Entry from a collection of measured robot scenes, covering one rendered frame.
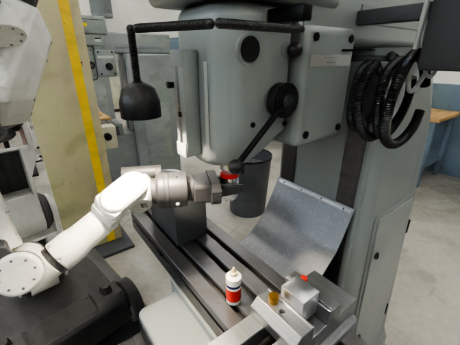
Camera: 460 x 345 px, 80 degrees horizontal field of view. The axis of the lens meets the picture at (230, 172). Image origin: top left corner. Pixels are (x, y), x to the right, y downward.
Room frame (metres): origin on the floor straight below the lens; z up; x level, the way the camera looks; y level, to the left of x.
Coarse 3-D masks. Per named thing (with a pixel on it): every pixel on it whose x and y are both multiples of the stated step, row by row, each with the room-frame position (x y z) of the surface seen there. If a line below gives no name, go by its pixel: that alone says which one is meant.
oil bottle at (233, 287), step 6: (234, 270) 0.53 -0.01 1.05; (228, 276) 0.53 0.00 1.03; (234, 276) 0.53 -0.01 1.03; (240, 276) 0.54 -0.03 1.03; (228, 282) 0.52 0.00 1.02; (234, 282) 0.52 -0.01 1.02; (240, 282) 0.53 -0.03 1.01; (228, 288) 0.52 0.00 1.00; (234, 288) 0.52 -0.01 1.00; (240, 288) 0.53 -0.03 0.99; (228, 294) 0.52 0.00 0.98; (234, 294) 0.52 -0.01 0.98; (240, 294) 0.53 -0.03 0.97; (228, 300) 0.52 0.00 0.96; (234, 300) 0.52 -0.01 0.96; (240, 300) 0.53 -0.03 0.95
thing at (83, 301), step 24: (72, 288) 0.94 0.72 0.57; (96, 288) 0.94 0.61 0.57; (0, 312) 0.81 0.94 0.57; (24, 312) 0.81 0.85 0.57; (48, 312) 0.81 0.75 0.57; (72, 312) 0.79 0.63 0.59; (96, 312) 0.79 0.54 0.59; (120, 312) 0.84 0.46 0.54; (0, 336) 0.71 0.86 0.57; (24, 336) 0.69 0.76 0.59; (48, 336) 0.69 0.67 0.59; (72, 336) 0.71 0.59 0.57; (96, 336) 0.76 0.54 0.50
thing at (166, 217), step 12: (192, 204) 0.80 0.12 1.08; (204, 204) 0.83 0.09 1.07; (156, 216) 0.89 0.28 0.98; (168, 216) 0.80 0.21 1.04; (180, 216) 0.77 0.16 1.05; (192, 216) 0.80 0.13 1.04; (204, 216) 0.82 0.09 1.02; (168, 228) 0.81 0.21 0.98; (180, 228) 0.77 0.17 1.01; (192, 228) 0.80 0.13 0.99; (204, 228) 0.82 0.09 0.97; (180, 240) 0.77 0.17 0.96
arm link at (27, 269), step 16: (0, 192) 0.48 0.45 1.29; (0, 208) 0.45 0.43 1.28; (0, 224) 0.43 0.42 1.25; (0, 240) 0.41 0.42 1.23; (16, 240) 0.44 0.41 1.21; (0, 256) 0.39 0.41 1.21; (16, 256) 0.39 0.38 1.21; (32, 256) 0.40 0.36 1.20; (0, 272) 0.37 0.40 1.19; (16, 272) 0.38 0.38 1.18; (32, 272) 0.39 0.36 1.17; (0, 288) 0.36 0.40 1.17; (16, 288) 0.37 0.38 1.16; (32, 288) 0.38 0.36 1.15
